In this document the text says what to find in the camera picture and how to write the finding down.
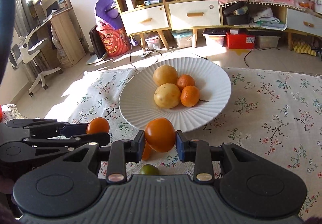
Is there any yellow egg tray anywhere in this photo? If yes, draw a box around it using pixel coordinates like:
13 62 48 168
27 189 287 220
291 38 317 56

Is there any black flat heater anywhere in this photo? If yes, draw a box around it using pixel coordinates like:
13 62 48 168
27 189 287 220
86 25 107 65

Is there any floral white tablecloth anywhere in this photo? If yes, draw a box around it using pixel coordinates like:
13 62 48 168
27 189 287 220
45 67 322 219

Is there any white office chair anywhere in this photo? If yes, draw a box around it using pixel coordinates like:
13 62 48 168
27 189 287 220
9 24 63 97

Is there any black floor cable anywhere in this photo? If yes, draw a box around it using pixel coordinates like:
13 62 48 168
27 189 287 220
129 43 164 70

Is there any clear storage bin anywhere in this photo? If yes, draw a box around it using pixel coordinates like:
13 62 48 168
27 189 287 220
171 30 193 49

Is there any red snack bucket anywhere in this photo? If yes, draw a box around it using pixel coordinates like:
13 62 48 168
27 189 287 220
96 24 131 57

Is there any purple plush toy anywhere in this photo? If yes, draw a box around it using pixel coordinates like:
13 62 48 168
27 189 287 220
94 0 123 30

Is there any orange tangerine with stem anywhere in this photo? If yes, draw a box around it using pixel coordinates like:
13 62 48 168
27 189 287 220
180 86 207 107

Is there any orange tomato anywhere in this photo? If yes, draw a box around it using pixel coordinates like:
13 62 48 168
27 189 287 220
86 117 110 134
145 118 176 153

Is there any orange fruit near kiwis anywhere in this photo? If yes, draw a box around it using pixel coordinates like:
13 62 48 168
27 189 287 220
141 141 152 161

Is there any wooden shelf cabinet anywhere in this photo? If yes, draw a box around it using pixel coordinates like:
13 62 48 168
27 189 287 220
106 0 172 50

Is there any small orange tangerine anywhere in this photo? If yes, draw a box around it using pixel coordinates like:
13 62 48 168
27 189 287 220
176 74 195 92

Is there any red box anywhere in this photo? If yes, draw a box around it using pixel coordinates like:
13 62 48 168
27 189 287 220
226 33 255 49

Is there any low wooden tv cabinet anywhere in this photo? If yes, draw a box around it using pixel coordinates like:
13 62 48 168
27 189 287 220
167 0 321 48

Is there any green lime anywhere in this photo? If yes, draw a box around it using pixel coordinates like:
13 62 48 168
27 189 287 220
139 164 159 176

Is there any wooden desk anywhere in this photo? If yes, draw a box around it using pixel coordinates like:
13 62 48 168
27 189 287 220
32 0 86 68

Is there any yellow round fruit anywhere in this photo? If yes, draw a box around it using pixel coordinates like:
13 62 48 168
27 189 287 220
153 65 178 87
154 83 181 109

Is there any white ribbed plate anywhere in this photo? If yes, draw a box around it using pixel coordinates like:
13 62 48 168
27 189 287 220
119 57 231 132

